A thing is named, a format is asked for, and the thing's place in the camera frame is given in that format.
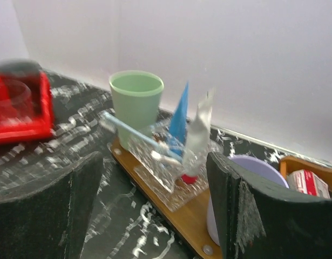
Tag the clear acrylic toothbrush holder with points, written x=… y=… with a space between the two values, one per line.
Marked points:
x=165 y=174

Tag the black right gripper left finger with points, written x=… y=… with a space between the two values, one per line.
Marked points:
x=48 y=217

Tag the green plastic cup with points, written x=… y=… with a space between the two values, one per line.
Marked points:
x=136 y=97

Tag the red white small box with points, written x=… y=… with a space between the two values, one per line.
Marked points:
x=306 y=182

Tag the silver toothpaste tube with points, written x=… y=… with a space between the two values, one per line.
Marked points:
x=198 y=135

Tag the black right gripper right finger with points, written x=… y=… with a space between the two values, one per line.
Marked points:
x=257 y=218

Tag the light blue toothbrush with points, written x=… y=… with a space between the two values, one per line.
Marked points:
x=110 y=122

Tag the clear drinking glass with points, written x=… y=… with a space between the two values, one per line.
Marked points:
x=15 y=102

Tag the blue toothpaste tube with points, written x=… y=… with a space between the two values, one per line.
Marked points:
x=177 y=128

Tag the brown oval wooden tray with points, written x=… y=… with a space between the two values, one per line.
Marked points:
x=185 y=209

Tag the red plastic bin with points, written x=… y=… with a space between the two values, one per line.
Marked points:
x=40 y=127

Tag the orange wooden tiered shelf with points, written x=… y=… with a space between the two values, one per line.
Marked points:
x=289 y=164

